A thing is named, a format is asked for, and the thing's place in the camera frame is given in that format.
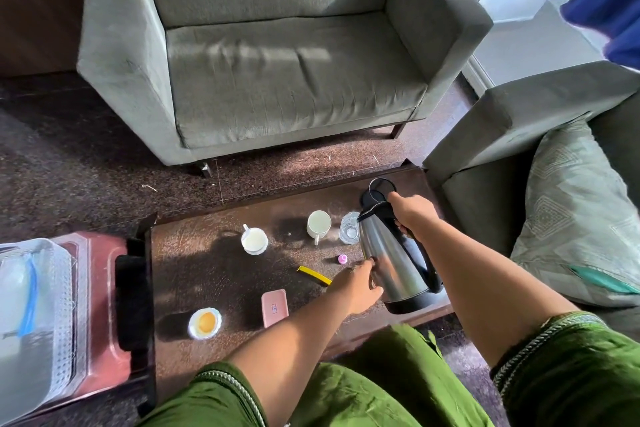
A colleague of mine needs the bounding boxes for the dark wooden coffee table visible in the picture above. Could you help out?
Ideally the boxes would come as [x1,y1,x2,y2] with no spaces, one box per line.
[115,159,456,405]

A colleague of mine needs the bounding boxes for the black mesh cup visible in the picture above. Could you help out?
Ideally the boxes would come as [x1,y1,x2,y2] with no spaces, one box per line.
[361,177,397,207]

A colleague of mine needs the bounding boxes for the pink lidded box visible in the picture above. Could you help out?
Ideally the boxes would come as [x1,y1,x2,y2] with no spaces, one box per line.
[261,289,290,329]

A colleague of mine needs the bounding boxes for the brown wooden door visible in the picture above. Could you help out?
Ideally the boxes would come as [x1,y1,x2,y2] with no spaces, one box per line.
[0,0,87,78]

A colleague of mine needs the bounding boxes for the person's left forearm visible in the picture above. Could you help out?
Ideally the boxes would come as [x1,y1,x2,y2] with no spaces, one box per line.
[225,291,361,427]

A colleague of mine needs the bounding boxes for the clear glass tumbler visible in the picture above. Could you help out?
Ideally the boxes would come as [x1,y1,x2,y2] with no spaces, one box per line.
[339,211,361,246]

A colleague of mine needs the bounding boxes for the yellow stick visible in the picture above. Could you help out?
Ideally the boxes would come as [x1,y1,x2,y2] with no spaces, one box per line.
[297,265,333,287]

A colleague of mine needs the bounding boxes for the person's right forearm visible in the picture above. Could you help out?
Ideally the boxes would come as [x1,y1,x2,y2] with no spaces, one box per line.
[417,221,581,368]

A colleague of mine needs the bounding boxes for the person's left hand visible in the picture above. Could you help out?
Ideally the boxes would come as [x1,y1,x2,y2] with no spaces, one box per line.
[327,259,385,316]

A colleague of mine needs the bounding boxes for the pale green patterned cushion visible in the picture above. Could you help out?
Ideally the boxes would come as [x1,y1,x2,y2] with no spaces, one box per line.
[509,120,640,308]

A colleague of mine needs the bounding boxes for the tall white mug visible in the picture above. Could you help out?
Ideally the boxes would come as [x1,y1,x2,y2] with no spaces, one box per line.
[306,209,333,246]

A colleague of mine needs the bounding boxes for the grey-green loveseat sofa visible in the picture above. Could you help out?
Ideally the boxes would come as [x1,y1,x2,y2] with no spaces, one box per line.
[77,0,495,166]

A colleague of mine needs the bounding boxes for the red plastic stool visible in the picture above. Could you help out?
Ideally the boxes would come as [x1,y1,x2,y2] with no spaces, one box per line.
[49,231,146,408]

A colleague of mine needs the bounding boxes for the white scalloped rim cup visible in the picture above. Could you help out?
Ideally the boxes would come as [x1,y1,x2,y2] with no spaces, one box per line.
[187,307,223,341]

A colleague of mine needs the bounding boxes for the white perforated plastic basket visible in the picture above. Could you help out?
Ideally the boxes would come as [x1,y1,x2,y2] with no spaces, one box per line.
[0,238,79,425]

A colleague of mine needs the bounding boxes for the person's right hand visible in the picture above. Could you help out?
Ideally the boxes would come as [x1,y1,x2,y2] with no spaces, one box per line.
[387,191,441,238]

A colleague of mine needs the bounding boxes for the person's green garment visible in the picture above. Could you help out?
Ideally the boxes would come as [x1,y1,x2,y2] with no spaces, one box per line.
[135,311,640,427]

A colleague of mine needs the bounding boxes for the steel electric kettle black handle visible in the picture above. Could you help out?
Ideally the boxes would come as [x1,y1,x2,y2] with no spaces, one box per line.
[357,201,445,316]

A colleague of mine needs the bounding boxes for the clear plastic bag blue zip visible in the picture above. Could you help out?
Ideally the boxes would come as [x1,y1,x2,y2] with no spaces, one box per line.
[0,251,49,392]

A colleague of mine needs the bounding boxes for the white handled teacup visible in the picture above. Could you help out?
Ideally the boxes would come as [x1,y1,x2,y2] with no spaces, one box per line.
[240,223,269,256]

